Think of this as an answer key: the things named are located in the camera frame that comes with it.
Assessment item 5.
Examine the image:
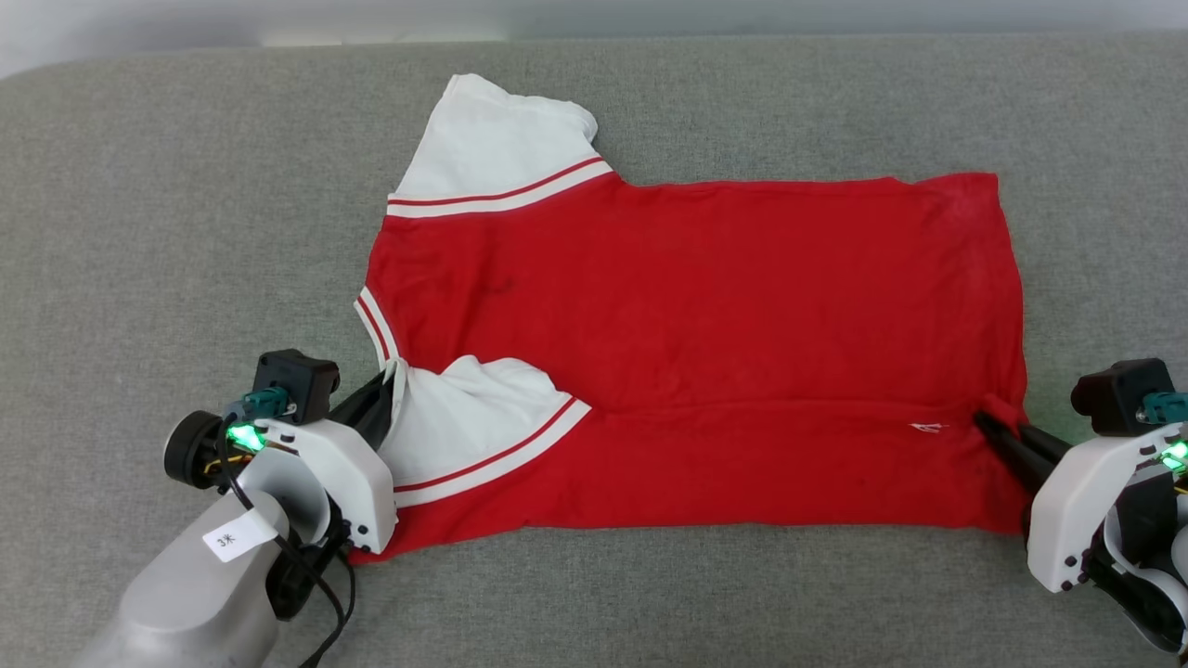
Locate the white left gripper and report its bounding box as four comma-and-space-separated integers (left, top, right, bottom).
232, 368, 399, 556

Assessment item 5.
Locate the white paper label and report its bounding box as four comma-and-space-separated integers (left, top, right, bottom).
201, 507, 280, 564

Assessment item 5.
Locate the grey fabric sofa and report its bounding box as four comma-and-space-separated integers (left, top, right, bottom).
0, 32, 1188, 668

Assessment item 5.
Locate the red and white t-shirt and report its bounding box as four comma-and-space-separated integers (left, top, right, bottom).
349, 73, 1030, 566

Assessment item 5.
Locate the teal camera cable plug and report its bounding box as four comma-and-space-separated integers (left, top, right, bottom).
1143, 391, 1188, 427
221, 387, 295, 430

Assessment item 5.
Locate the thin black cable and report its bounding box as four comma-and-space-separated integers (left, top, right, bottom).
215, 422, 359, 668

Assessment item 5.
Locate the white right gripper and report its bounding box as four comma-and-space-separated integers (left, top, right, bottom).
974, 411, 1188, 596

